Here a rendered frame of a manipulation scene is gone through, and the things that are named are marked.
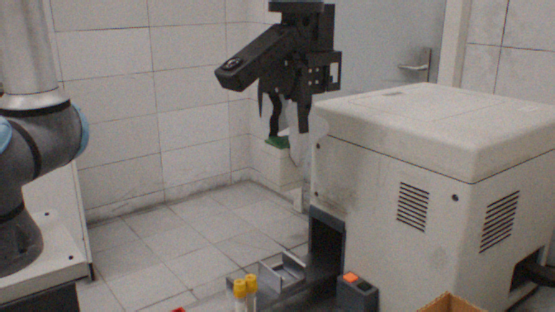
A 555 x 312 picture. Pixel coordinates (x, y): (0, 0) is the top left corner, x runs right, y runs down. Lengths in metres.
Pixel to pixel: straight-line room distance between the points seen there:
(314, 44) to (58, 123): 0.48
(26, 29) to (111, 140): 2.10
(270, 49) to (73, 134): 0.46
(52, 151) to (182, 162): 2.31
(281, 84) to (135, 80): 2.33
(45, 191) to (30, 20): 1.45
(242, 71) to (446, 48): 1.58
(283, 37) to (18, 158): 0.47
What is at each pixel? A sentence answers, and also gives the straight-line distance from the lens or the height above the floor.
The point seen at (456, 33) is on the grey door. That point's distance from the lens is 2.03.
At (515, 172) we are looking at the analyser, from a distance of 0.65.
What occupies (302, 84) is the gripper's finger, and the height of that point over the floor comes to 1.23.
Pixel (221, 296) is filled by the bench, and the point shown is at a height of 0.88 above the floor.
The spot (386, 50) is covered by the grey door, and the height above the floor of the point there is 1.07.
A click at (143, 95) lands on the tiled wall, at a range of 2.93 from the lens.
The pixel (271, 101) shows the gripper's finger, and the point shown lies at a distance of 0.63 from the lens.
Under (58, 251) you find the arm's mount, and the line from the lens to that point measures 0.90.
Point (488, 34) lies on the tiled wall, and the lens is 2.03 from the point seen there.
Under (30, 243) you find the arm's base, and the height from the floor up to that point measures 0.94.
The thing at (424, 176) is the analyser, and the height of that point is 1.12.
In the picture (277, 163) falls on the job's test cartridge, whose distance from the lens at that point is 0.62.
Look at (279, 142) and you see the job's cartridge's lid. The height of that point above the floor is 1.14.
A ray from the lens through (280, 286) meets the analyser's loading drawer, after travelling 0.70.
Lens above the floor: 1.33
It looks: 20 degrees down
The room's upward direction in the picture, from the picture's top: straight up
